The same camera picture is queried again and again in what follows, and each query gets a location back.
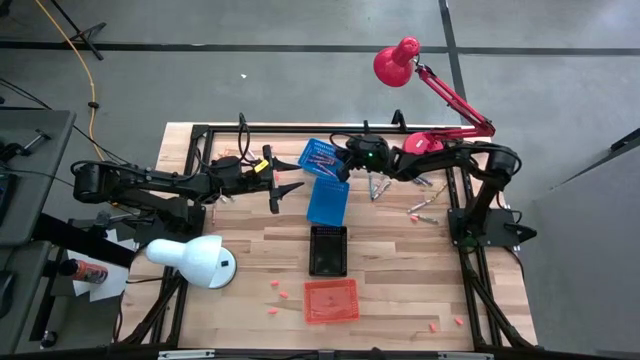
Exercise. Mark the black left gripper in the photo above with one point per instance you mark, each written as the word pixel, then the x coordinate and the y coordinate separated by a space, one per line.
pixel 252 177

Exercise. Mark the black computer mouse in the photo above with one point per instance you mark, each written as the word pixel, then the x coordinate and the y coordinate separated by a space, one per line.
pixel 6 295

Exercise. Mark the black tripod stand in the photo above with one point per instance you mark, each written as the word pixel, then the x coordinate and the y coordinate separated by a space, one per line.
pixel 82 35

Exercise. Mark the orange plastic basket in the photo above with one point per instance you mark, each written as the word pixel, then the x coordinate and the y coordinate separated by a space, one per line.
pixel 345 310

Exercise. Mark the blue plastic basket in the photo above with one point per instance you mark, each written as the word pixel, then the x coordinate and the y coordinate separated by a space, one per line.
pixel 327 202
pixel 314 150

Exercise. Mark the white desk lamp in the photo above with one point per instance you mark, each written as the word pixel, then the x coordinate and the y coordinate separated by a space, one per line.
pixel 195 260

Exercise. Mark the black clamp tool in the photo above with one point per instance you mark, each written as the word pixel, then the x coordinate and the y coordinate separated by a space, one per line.
pixel 30 142

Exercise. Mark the grey panel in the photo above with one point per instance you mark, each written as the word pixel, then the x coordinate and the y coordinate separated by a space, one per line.
pixel 590 250

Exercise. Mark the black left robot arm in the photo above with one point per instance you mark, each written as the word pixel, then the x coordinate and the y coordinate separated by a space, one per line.
pixel 150 182

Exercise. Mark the silver bracket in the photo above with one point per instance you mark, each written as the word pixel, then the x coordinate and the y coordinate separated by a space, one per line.
pixel 465 356
pixel 185 354

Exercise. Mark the grey crayon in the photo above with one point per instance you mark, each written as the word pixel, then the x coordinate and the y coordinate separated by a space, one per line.
pixel 428 219

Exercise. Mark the grey side desk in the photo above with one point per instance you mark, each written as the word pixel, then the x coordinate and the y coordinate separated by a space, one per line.
pixel 30 320

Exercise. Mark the brown crayon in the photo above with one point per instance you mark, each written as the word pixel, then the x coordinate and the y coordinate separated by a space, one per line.
pixel 439 192

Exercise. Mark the purple crayon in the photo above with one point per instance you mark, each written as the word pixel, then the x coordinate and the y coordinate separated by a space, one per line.
pixel 322 158

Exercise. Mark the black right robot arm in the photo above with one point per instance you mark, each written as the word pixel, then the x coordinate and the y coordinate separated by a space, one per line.
pixel 450 160

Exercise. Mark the orange spray can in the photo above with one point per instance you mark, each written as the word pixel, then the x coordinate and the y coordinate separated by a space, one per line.
pixel 87 272

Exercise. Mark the white paper sheets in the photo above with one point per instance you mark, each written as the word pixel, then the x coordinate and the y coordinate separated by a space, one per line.
pixel 112 285

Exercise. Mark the black beam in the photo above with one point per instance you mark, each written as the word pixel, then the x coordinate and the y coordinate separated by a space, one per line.
pixel 85 240

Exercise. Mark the white crayon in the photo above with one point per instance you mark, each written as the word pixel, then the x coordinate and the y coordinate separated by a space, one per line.
pixel 385 187
pixel 380 187

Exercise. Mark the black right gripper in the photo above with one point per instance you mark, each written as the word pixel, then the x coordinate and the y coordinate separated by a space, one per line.
pixel 367 155

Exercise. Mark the blue crayon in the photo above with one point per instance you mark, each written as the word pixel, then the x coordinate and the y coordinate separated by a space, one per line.
pixel 426 182
pixel 421 179

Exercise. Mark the black monitor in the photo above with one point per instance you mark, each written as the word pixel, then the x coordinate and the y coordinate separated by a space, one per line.
pixel 5 195

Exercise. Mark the black plastic basket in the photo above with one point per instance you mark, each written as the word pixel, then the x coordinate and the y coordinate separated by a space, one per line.
pixel 327 250

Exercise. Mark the red desk lamp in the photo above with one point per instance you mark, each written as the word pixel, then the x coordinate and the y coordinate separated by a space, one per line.
pixel 395 65

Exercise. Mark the black round knob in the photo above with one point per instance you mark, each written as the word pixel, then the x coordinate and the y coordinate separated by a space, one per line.
pixel 48 340

